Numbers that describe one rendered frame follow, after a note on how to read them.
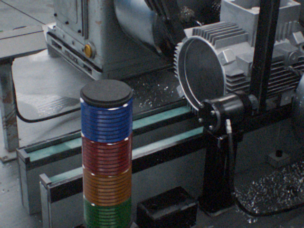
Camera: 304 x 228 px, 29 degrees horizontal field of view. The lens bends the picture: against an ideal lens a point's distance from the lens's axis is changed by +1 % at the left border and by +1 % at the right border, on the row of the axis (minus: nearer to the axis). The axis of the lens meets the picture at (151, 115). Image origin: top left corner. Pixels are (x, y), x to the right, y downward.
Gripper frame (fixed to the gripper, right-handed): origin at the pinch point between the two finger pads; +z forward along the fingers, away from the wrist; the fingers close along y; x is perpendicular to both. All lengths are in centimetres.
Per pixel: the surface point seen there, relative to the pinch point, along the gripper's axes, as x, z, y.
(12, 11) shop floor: -19, 139, 314
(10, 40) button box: 24.9, -10.0, 17.7
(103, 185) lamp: 32, -19, -38
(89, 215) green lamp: 36, -15, -37
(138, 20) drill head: -1.7, 8.8, 21.3
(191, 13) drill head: -10.1, 9.7, 11.7
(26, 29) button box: 20.9, -9.1, 18.4
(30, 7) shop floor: -31, 146, 316
